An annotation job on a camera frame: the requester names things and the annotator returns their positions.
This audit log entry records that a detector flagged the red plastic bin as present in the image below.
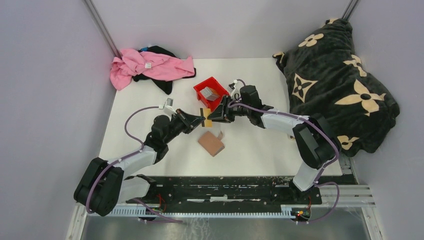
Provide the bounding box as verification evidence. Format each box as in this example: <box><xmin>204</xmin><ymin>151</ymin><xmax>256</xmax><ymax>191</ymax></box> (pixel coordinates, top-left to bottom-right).
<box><xmin>193</xmin><ymin>76</ymin><xmax>229</xmax><ymax>112</ymax></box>

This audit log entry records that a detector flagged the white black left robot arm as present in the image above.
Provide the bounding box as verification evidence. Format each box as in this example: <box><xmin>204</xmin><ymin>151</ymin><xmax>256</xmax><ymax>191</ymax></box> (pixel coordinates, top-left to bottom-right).
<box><xmin>73</xmin><ymin>108</ymin><xmax>206</xmax><ymax>217</ymax></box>

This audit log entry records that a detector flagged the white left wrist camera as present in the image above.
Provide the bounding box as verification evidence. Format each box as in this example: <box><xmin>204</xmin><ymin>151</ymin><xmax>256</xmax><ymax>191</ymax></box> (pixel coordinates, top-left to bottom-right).
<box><xmin>158</xmin><ymin>97</ymin><xmax>176</xmax><ymax>117</ymax></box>

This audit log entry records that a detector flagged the black garment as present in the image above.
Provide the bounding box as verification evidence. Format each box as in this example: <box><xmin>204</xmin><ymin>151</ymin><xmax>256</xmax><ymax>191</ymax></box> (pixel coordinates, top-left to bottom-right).
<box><xmin>122</xmin><ymin>45</ymin><xmax>197</xmax><ymax>95</ymax></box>

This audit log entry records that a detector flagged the yellow credit card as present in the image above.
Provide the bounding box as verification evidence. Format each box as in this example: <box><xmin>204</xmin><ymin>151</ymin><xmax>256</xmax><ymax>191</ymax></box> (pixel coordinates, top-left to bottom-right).
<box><xmin>200</xmin><ymin>108</ymin><xmax>213</xmax><ymax>128</ymax></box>

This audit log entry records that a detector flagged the tan leather card holder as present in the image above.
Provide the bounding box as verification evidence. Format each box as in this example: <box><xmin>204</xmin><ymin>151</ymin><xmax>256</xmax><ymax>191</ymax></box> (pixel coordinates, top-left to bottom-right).
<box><xmin>197</xmin><ymin>131</ymin><xmax>225</xmax><ymax>157</ymax></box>

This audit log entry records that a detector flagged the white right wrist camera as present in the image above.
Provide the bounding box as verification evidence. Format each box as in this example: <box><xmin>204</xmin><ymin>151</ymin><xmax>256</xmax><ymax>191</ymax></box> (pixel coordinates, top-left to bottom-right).
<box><xmin>227</xmin><ymin>79</ymin><xmax>244</xmax><ymax>99</ymax></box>

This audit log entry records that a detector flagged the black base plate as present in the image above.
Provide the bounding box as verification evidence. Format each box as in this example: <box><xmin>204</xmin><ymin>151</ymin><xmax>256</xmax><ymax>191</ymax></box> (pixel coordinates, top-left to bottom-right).
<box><xmin>141</xmin><ymin>176</ymin><xmax>323</xmax><ymax>205</ymax></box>

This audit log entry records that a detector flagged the black floral blanket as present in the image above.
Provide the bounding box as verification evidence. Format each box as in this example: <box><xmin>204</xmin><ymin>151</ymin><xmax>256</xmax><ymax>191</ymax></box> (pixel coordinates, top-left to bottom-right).
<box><xmin>273</xmin><ymin>18</ymin><xmax>400</xmax><ymax>157</ymax></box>

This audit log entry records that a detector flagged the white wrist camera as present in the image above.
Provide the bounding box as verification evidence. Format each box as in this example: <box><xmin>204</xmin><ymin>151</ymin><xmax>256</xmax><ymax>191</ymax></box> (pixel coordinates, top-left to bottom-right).
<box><xmin>158</xmin><ymin>97</ymin><xmax>176</xmax><ymax>117</ymax></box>
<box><xmin>227</xmin><ymin>79</ymin><xmax>244</xmax><ymax>99</ymax></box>

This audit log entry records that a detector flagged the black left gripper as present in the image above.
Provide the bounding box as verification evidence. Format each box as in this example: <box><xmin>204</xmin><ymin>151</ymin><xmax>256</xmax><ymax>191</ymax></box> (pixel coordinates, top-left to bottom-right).
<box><xmin>163</xmin><ymin>108</ymin><xmax>206</xmax><ymax>145</ymax></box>

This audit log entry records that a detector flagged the pink cloth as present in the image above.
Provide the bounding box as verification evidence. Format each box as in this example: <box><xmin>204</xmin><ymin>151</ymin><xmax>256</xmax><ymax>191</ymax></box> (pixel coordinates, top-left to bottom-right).
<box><xmin>109</xmin><ymin>48</ymin><xmax>196</xmax><ymax>91</ymax></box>

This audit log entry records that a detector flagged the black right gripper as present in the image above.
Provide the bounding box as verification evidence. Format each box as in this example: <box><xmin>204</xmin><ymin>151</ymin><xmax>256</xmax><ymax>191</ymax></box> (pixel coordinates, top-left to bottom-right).
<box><xmin>207</xmin><ymin>95</ymin><xmax>251</xmax><ymax>124</ymax></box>

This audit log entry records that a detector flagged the aluminium rail frame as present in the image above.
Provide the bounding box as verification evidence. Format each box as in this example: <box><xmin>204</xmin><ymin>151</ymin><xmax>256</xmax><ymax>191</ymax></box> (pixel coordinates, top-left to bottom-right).
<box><xmin>66</xmin><ymin>185</ymin><xmax>383</xmax><ymax>240</ymax></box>

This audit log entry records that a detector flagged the stack of credit cards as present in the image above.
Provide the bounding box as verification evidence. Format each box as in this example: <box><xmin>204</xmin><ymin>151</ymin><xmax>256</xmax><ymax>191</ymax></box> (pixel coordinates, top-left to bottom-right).
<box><xmin>200</xmin><ymin>87</ymin><xmax>220</xmax><ymax>102</ymax></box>

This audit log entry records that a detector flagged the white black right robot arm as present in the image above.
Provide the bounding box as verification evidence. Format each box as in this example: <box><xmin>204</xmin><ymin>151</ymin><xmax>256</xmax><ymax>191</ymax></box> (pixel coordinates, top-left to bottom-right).
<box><xmin>207</xmin><ymin>85</ymin><xmax>341</xmax><ymax>204</ymax></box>

